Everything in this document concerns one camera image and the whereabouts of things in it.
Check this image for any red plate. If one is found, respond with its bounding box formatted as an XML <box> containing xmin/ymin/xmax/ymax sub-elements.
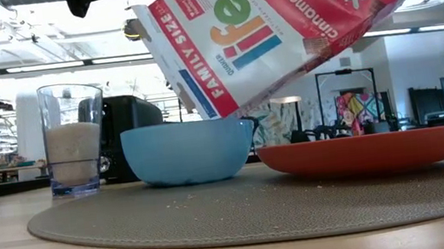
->
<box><xmin>254</xmin><ymin>122</ymin><xmax>444</xmax><ymax>189</ymax></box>

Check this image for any clear glass with white filling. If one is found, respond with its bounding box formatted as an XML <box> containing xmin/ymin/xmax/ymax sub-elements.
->
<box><xmin>35</xmin><ymin>78</ymin><xmax>117</xmax><ymax>201</ymax></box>

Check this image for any black metal frame stand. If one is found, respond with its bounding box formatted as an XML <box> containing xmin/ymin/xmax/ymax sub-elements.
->
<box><xmin>313</xmin><ymin>64</ymin><xmax>383</xmax><ymax>141</ymax></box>

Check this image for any black ceiling camera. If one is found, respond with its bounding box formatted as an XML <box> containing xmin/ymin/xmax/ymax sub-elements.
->
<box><xmin>121</xmin><ymin>17</ymin><xmax>144</xmax><ymax>43</ymax></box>

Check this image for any Life cinnamon cereal box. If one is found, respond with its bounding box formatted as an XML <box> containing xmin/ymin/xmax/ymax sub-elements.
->
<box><xmin>130</xmin><ymin>0</ymin><xmax>442</xmax><ymax>130</ymax></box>

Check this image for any black cabinet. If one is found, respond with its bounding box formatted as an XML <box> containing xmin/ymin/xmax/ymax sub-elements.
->
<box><xmin>408</xmin><ymin>83</ymin><xmax>444</xmax><ymax>126</ymax></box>

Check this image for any grey round placemat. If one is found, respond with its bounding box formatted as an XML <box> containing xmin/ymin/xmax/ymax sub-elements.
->
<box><xmin>22</xmin><ymin>140</ymin><xmax>444</xmax><ymax>249</ymax></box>

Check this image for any blue bowl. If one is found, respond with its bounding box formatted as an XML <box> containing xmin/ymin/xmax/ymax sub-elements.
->
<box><xmin>118</xmin><ymin>111</ymin><xmax>262</xmax><ymax>194</ymax></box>

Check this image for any white lamp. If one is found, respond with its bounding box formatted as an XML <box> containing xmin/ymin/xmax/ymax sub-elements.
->
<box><xmin>268</xmin><ymin>94</ymin><xmax>306</xmax><ymax>136</ymax></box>

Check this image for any black toaster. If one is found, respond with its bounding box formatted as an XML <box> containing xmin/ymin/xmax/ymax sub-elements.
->
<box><xmin>76</xmin><ymin>90</ymin><xmax>172</xmax><ymax>188</ymax></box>

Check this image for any floral patterned panel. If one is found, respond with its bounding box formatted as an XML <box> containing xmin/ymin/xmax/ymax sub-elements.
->
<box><xmin>245</xmin><ymin>96</ymin><xmax>324</xmax><ymax>150</ymax></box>

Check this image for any colourful artwork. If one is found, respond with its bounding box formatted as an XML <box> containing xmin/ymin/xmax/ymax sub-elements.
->
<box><xmin>333</xmin><ymin>87</ymin><xmax>383</xmax><ymax>138</ymax></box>

